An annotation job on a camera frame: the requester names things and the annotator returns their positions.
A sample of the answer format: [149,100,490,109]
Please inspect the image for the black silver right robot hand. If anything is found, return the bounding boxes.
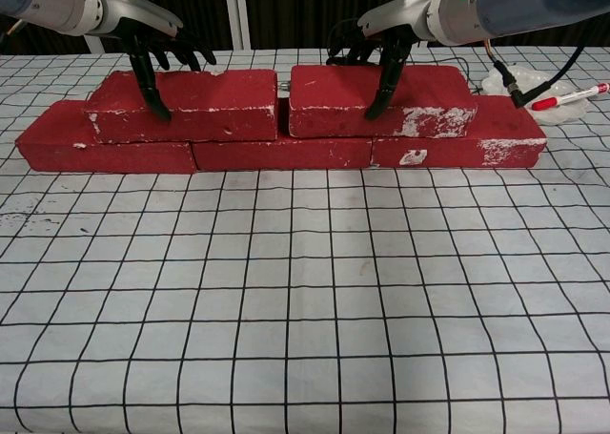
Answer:
[326,0,437,120]

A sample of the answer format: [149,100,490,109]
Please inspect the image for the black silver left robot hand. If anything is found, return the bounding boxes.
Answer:
[92,0,217,121]

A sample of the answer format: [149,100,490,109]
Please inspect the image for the red brick white scuffed corner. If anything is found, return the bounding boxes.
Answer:
[288,64,478,139]

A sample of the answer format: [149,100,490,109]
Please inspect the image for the red foam brick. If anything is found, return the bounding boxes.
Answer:
[83,69,279,144]
[190,97,374,171]
[15,100,199,173]

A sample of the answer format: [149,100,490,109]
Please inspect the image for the red brick white curl mark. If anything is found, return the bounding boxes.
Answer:
[370,94,548,169]

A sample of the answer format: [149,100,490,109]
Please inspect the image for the red white marker pen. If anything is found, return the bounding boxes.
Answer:
[531,82,610,112]

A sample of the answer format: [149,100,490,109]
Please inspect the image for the white plastic paint palette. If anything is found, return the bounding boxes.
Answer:
[479,65,588,125]

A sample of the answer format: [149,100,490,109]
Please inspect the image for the white black grid tablecloth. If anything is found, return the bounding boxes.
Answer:
[0,46,610,434]

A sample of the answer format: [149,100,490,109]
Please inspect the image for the black arm cable with plug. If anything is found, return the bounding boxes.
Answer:
[483,37,586,110]

